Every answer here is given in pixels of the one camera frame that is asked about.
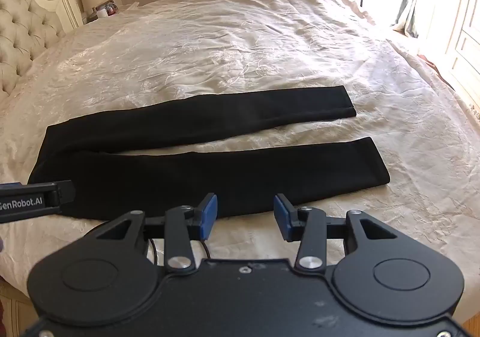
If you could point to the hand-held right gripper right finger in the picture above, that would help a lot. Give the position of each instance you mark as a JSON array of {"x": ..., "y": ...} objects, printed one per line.
[{"x": 282, "y": 217}]

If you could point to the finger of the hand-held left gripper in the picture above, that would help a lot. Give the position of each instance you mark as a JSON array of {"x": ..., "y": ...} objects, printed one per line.
[{"x": 65, "y": 192}]

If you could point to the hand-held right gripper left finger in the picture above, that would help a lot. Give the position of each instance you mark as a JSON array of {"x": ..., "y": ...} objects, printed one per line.
[{"x": 208, "y": 215}]

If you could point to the black pants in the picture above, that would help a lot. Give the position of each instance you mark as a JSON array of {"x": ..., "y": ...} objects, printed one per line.
[{"x": 180, "y": 172}]

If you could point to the cream embroidered bedspread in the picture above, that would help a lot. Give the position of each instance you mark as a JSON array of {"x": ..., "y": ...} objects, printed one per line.
[{"x": 232, "y": 52}]

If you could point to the cream tufted headboard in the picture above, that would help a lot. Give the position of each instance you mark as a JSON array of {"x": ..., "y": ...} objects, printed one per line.
[{"x": 26, "y": 25}]

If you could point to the white nightstand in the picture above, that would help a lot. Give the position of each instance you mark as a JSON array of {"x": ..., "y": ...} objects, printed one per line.
[{"x": 112, "y": 12}]

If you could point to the white wardrobe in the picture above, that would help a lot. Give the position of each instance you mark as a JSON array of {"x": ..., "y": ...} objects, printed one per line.
[{"x": 467, "y": 14}]

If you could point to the wooden bed frame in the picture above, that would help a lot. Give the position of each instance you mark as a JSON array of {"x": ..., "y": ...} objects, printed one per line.
[{"x": 15, "y": 310}]

